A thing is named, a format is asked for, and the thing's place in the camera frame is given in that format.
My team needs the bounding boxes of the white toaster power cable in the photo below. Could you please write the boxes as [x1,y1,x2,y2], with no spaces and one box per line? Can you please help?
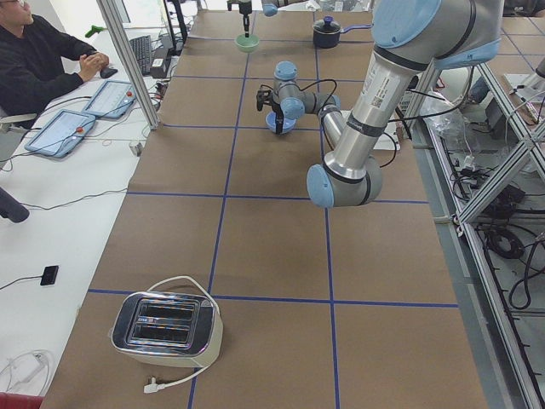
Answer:
[143,275,222,395]

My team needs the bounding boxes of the teach pendant tablet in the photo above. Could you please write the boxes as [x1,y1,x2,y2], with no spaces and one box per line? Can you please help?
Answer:
[82,80,135,119]
[25,109,96,158]

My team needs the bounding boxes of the black computer mouse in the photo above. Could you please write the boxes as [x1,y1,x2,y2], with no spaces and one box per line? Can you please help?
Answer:
[100,66,118,79]

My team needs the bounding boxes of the near teach pendant tablet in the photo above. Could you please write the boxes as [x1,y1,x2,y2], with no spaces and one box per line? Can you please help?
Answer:
[25,109,96,158]

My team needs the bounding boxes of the far teach pendant tablet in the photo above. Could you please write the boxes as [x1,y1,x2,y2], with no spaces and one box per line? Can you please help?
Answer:
[82,80,135,119]

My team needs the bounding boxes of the blue bowl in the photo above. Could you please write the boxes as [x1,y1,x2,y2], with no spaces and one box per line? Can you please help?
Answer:
[266,112,296,135]

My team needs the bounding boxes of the seated person in black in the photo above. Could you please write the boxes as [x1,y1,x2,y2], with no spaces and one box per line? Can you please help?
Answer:
[1,1,110,116]

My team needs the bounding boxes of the white cable bundle on desk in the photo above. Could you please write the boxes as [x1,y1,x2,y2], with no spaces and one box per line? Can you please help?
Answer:
[0,349,55,395]

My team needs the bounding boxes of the aluminium frame post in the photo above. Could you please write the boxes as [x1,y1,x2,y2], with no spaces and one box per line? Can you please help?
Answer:
[96,0,159,130]

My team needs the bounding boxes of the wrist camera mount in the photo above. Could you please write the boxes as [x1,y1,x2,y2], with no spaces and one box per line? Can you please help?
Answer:
[255,84,273,112]
[227,0,238,11]

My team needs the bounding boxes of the small black box on desk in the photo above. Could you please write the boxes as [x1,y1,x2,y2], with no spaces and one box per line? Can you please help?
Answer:
[40,265,59,286]

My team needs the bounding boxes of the black keyboard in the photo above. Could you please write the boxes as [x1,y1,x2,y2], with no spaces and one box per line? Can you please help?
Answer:
[129,35,152,76]

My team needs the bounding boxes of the aluminium rack frame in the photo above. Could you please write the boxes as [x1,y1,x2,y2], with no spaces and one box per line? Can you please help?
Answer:
[410,56,544,408]

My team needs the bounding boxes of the dark blue pot with lid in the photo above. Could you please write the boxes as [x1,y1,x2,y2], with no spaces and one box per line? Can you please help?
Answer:
[313,15,372,49]

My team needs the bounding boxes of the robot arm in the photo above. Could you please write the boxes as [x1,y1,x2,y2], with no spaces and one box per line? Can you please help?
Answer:
[272,0,503,208]
[227,0,304,38]

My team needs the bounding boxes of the green bowl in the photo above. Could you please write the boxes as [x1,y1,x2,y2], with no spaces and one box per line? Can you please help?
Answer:
[234,34,260,54]

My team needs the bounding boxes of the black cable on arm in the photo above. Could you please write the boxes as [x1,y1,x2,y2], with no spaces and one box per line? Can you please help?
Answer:
[297,78,412,170]

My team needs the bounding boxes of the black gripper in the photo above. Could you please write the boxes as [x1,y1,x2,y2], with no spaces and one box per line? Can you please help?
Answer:
[238,0,252,38]
[272,101,284,135]

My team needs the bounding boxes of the white and chrome toaster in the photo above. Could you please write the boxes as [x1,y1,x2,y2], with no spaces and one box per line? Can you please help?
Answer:
[111,291,223,368]

